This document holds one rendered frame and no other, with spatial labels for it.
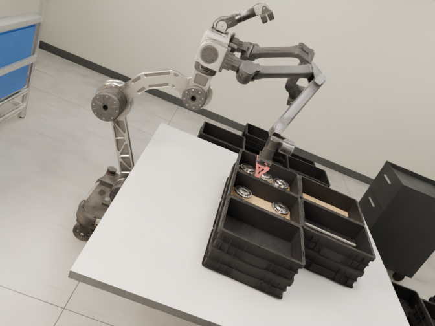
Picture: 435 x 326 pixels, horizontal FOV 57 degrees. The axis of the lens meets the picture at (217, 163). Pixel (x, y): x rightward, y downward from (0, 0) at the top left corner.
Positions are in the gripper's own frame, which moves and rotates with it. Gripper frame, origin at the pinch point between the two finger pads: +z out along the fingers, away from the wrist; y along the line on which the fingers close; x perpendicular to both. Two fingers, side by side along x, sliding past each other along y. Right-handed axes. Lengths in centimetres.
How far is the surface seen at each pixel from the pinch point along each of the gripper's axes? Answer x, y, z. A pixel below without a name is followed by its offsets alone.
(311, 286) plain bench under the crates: -46, -18, 37
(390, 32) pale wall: -114, 338, -80
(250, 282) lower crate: -14, -38, 33
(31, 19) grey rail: 188, 119, 12
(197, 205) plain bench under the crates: 20.1, 8.4, 36.1
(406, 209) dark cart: -143, 127, 36
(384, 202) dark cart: -127, 134, 40
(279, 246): -22.8, -16.5, 23.6
